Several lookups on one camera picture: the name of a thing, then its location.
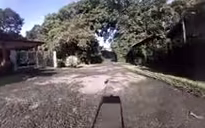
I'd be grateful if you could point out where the grey asphalt road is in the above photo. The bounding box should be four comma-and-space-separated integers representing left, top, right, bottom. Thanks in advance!
0, 61, 205, 128

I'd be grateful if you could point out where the pale bush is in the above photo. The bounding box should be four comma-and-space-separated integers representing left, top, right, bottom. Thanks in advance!
64, 54, 80, 68

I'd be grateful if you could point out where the wood of green trees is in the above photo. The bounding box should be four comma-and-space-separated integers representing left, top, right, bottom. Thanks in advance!
24, 0, 199, 66

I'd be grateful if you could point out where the low shed with roof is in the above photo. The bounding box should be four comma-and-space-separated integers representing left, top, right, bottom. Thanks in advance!
125, 33, 168, 66

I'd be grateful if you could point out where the grass verge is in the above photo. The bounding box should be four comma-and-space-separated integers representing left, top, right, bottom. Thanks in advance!
118, 61, 205, 102

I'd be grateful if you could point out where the house with porch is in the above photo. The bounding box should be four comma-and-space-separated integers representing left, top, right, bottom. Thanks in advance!
0, 35, 58, 77

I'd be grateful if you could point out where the dark building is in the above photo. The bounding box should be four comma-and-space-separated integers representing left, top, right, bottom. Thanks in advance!
165, 0, 205, 83

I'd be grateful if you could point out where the tree behind house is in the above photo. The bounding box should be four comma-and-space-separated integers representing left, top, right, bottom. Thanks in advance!
0, 7, 26, 42

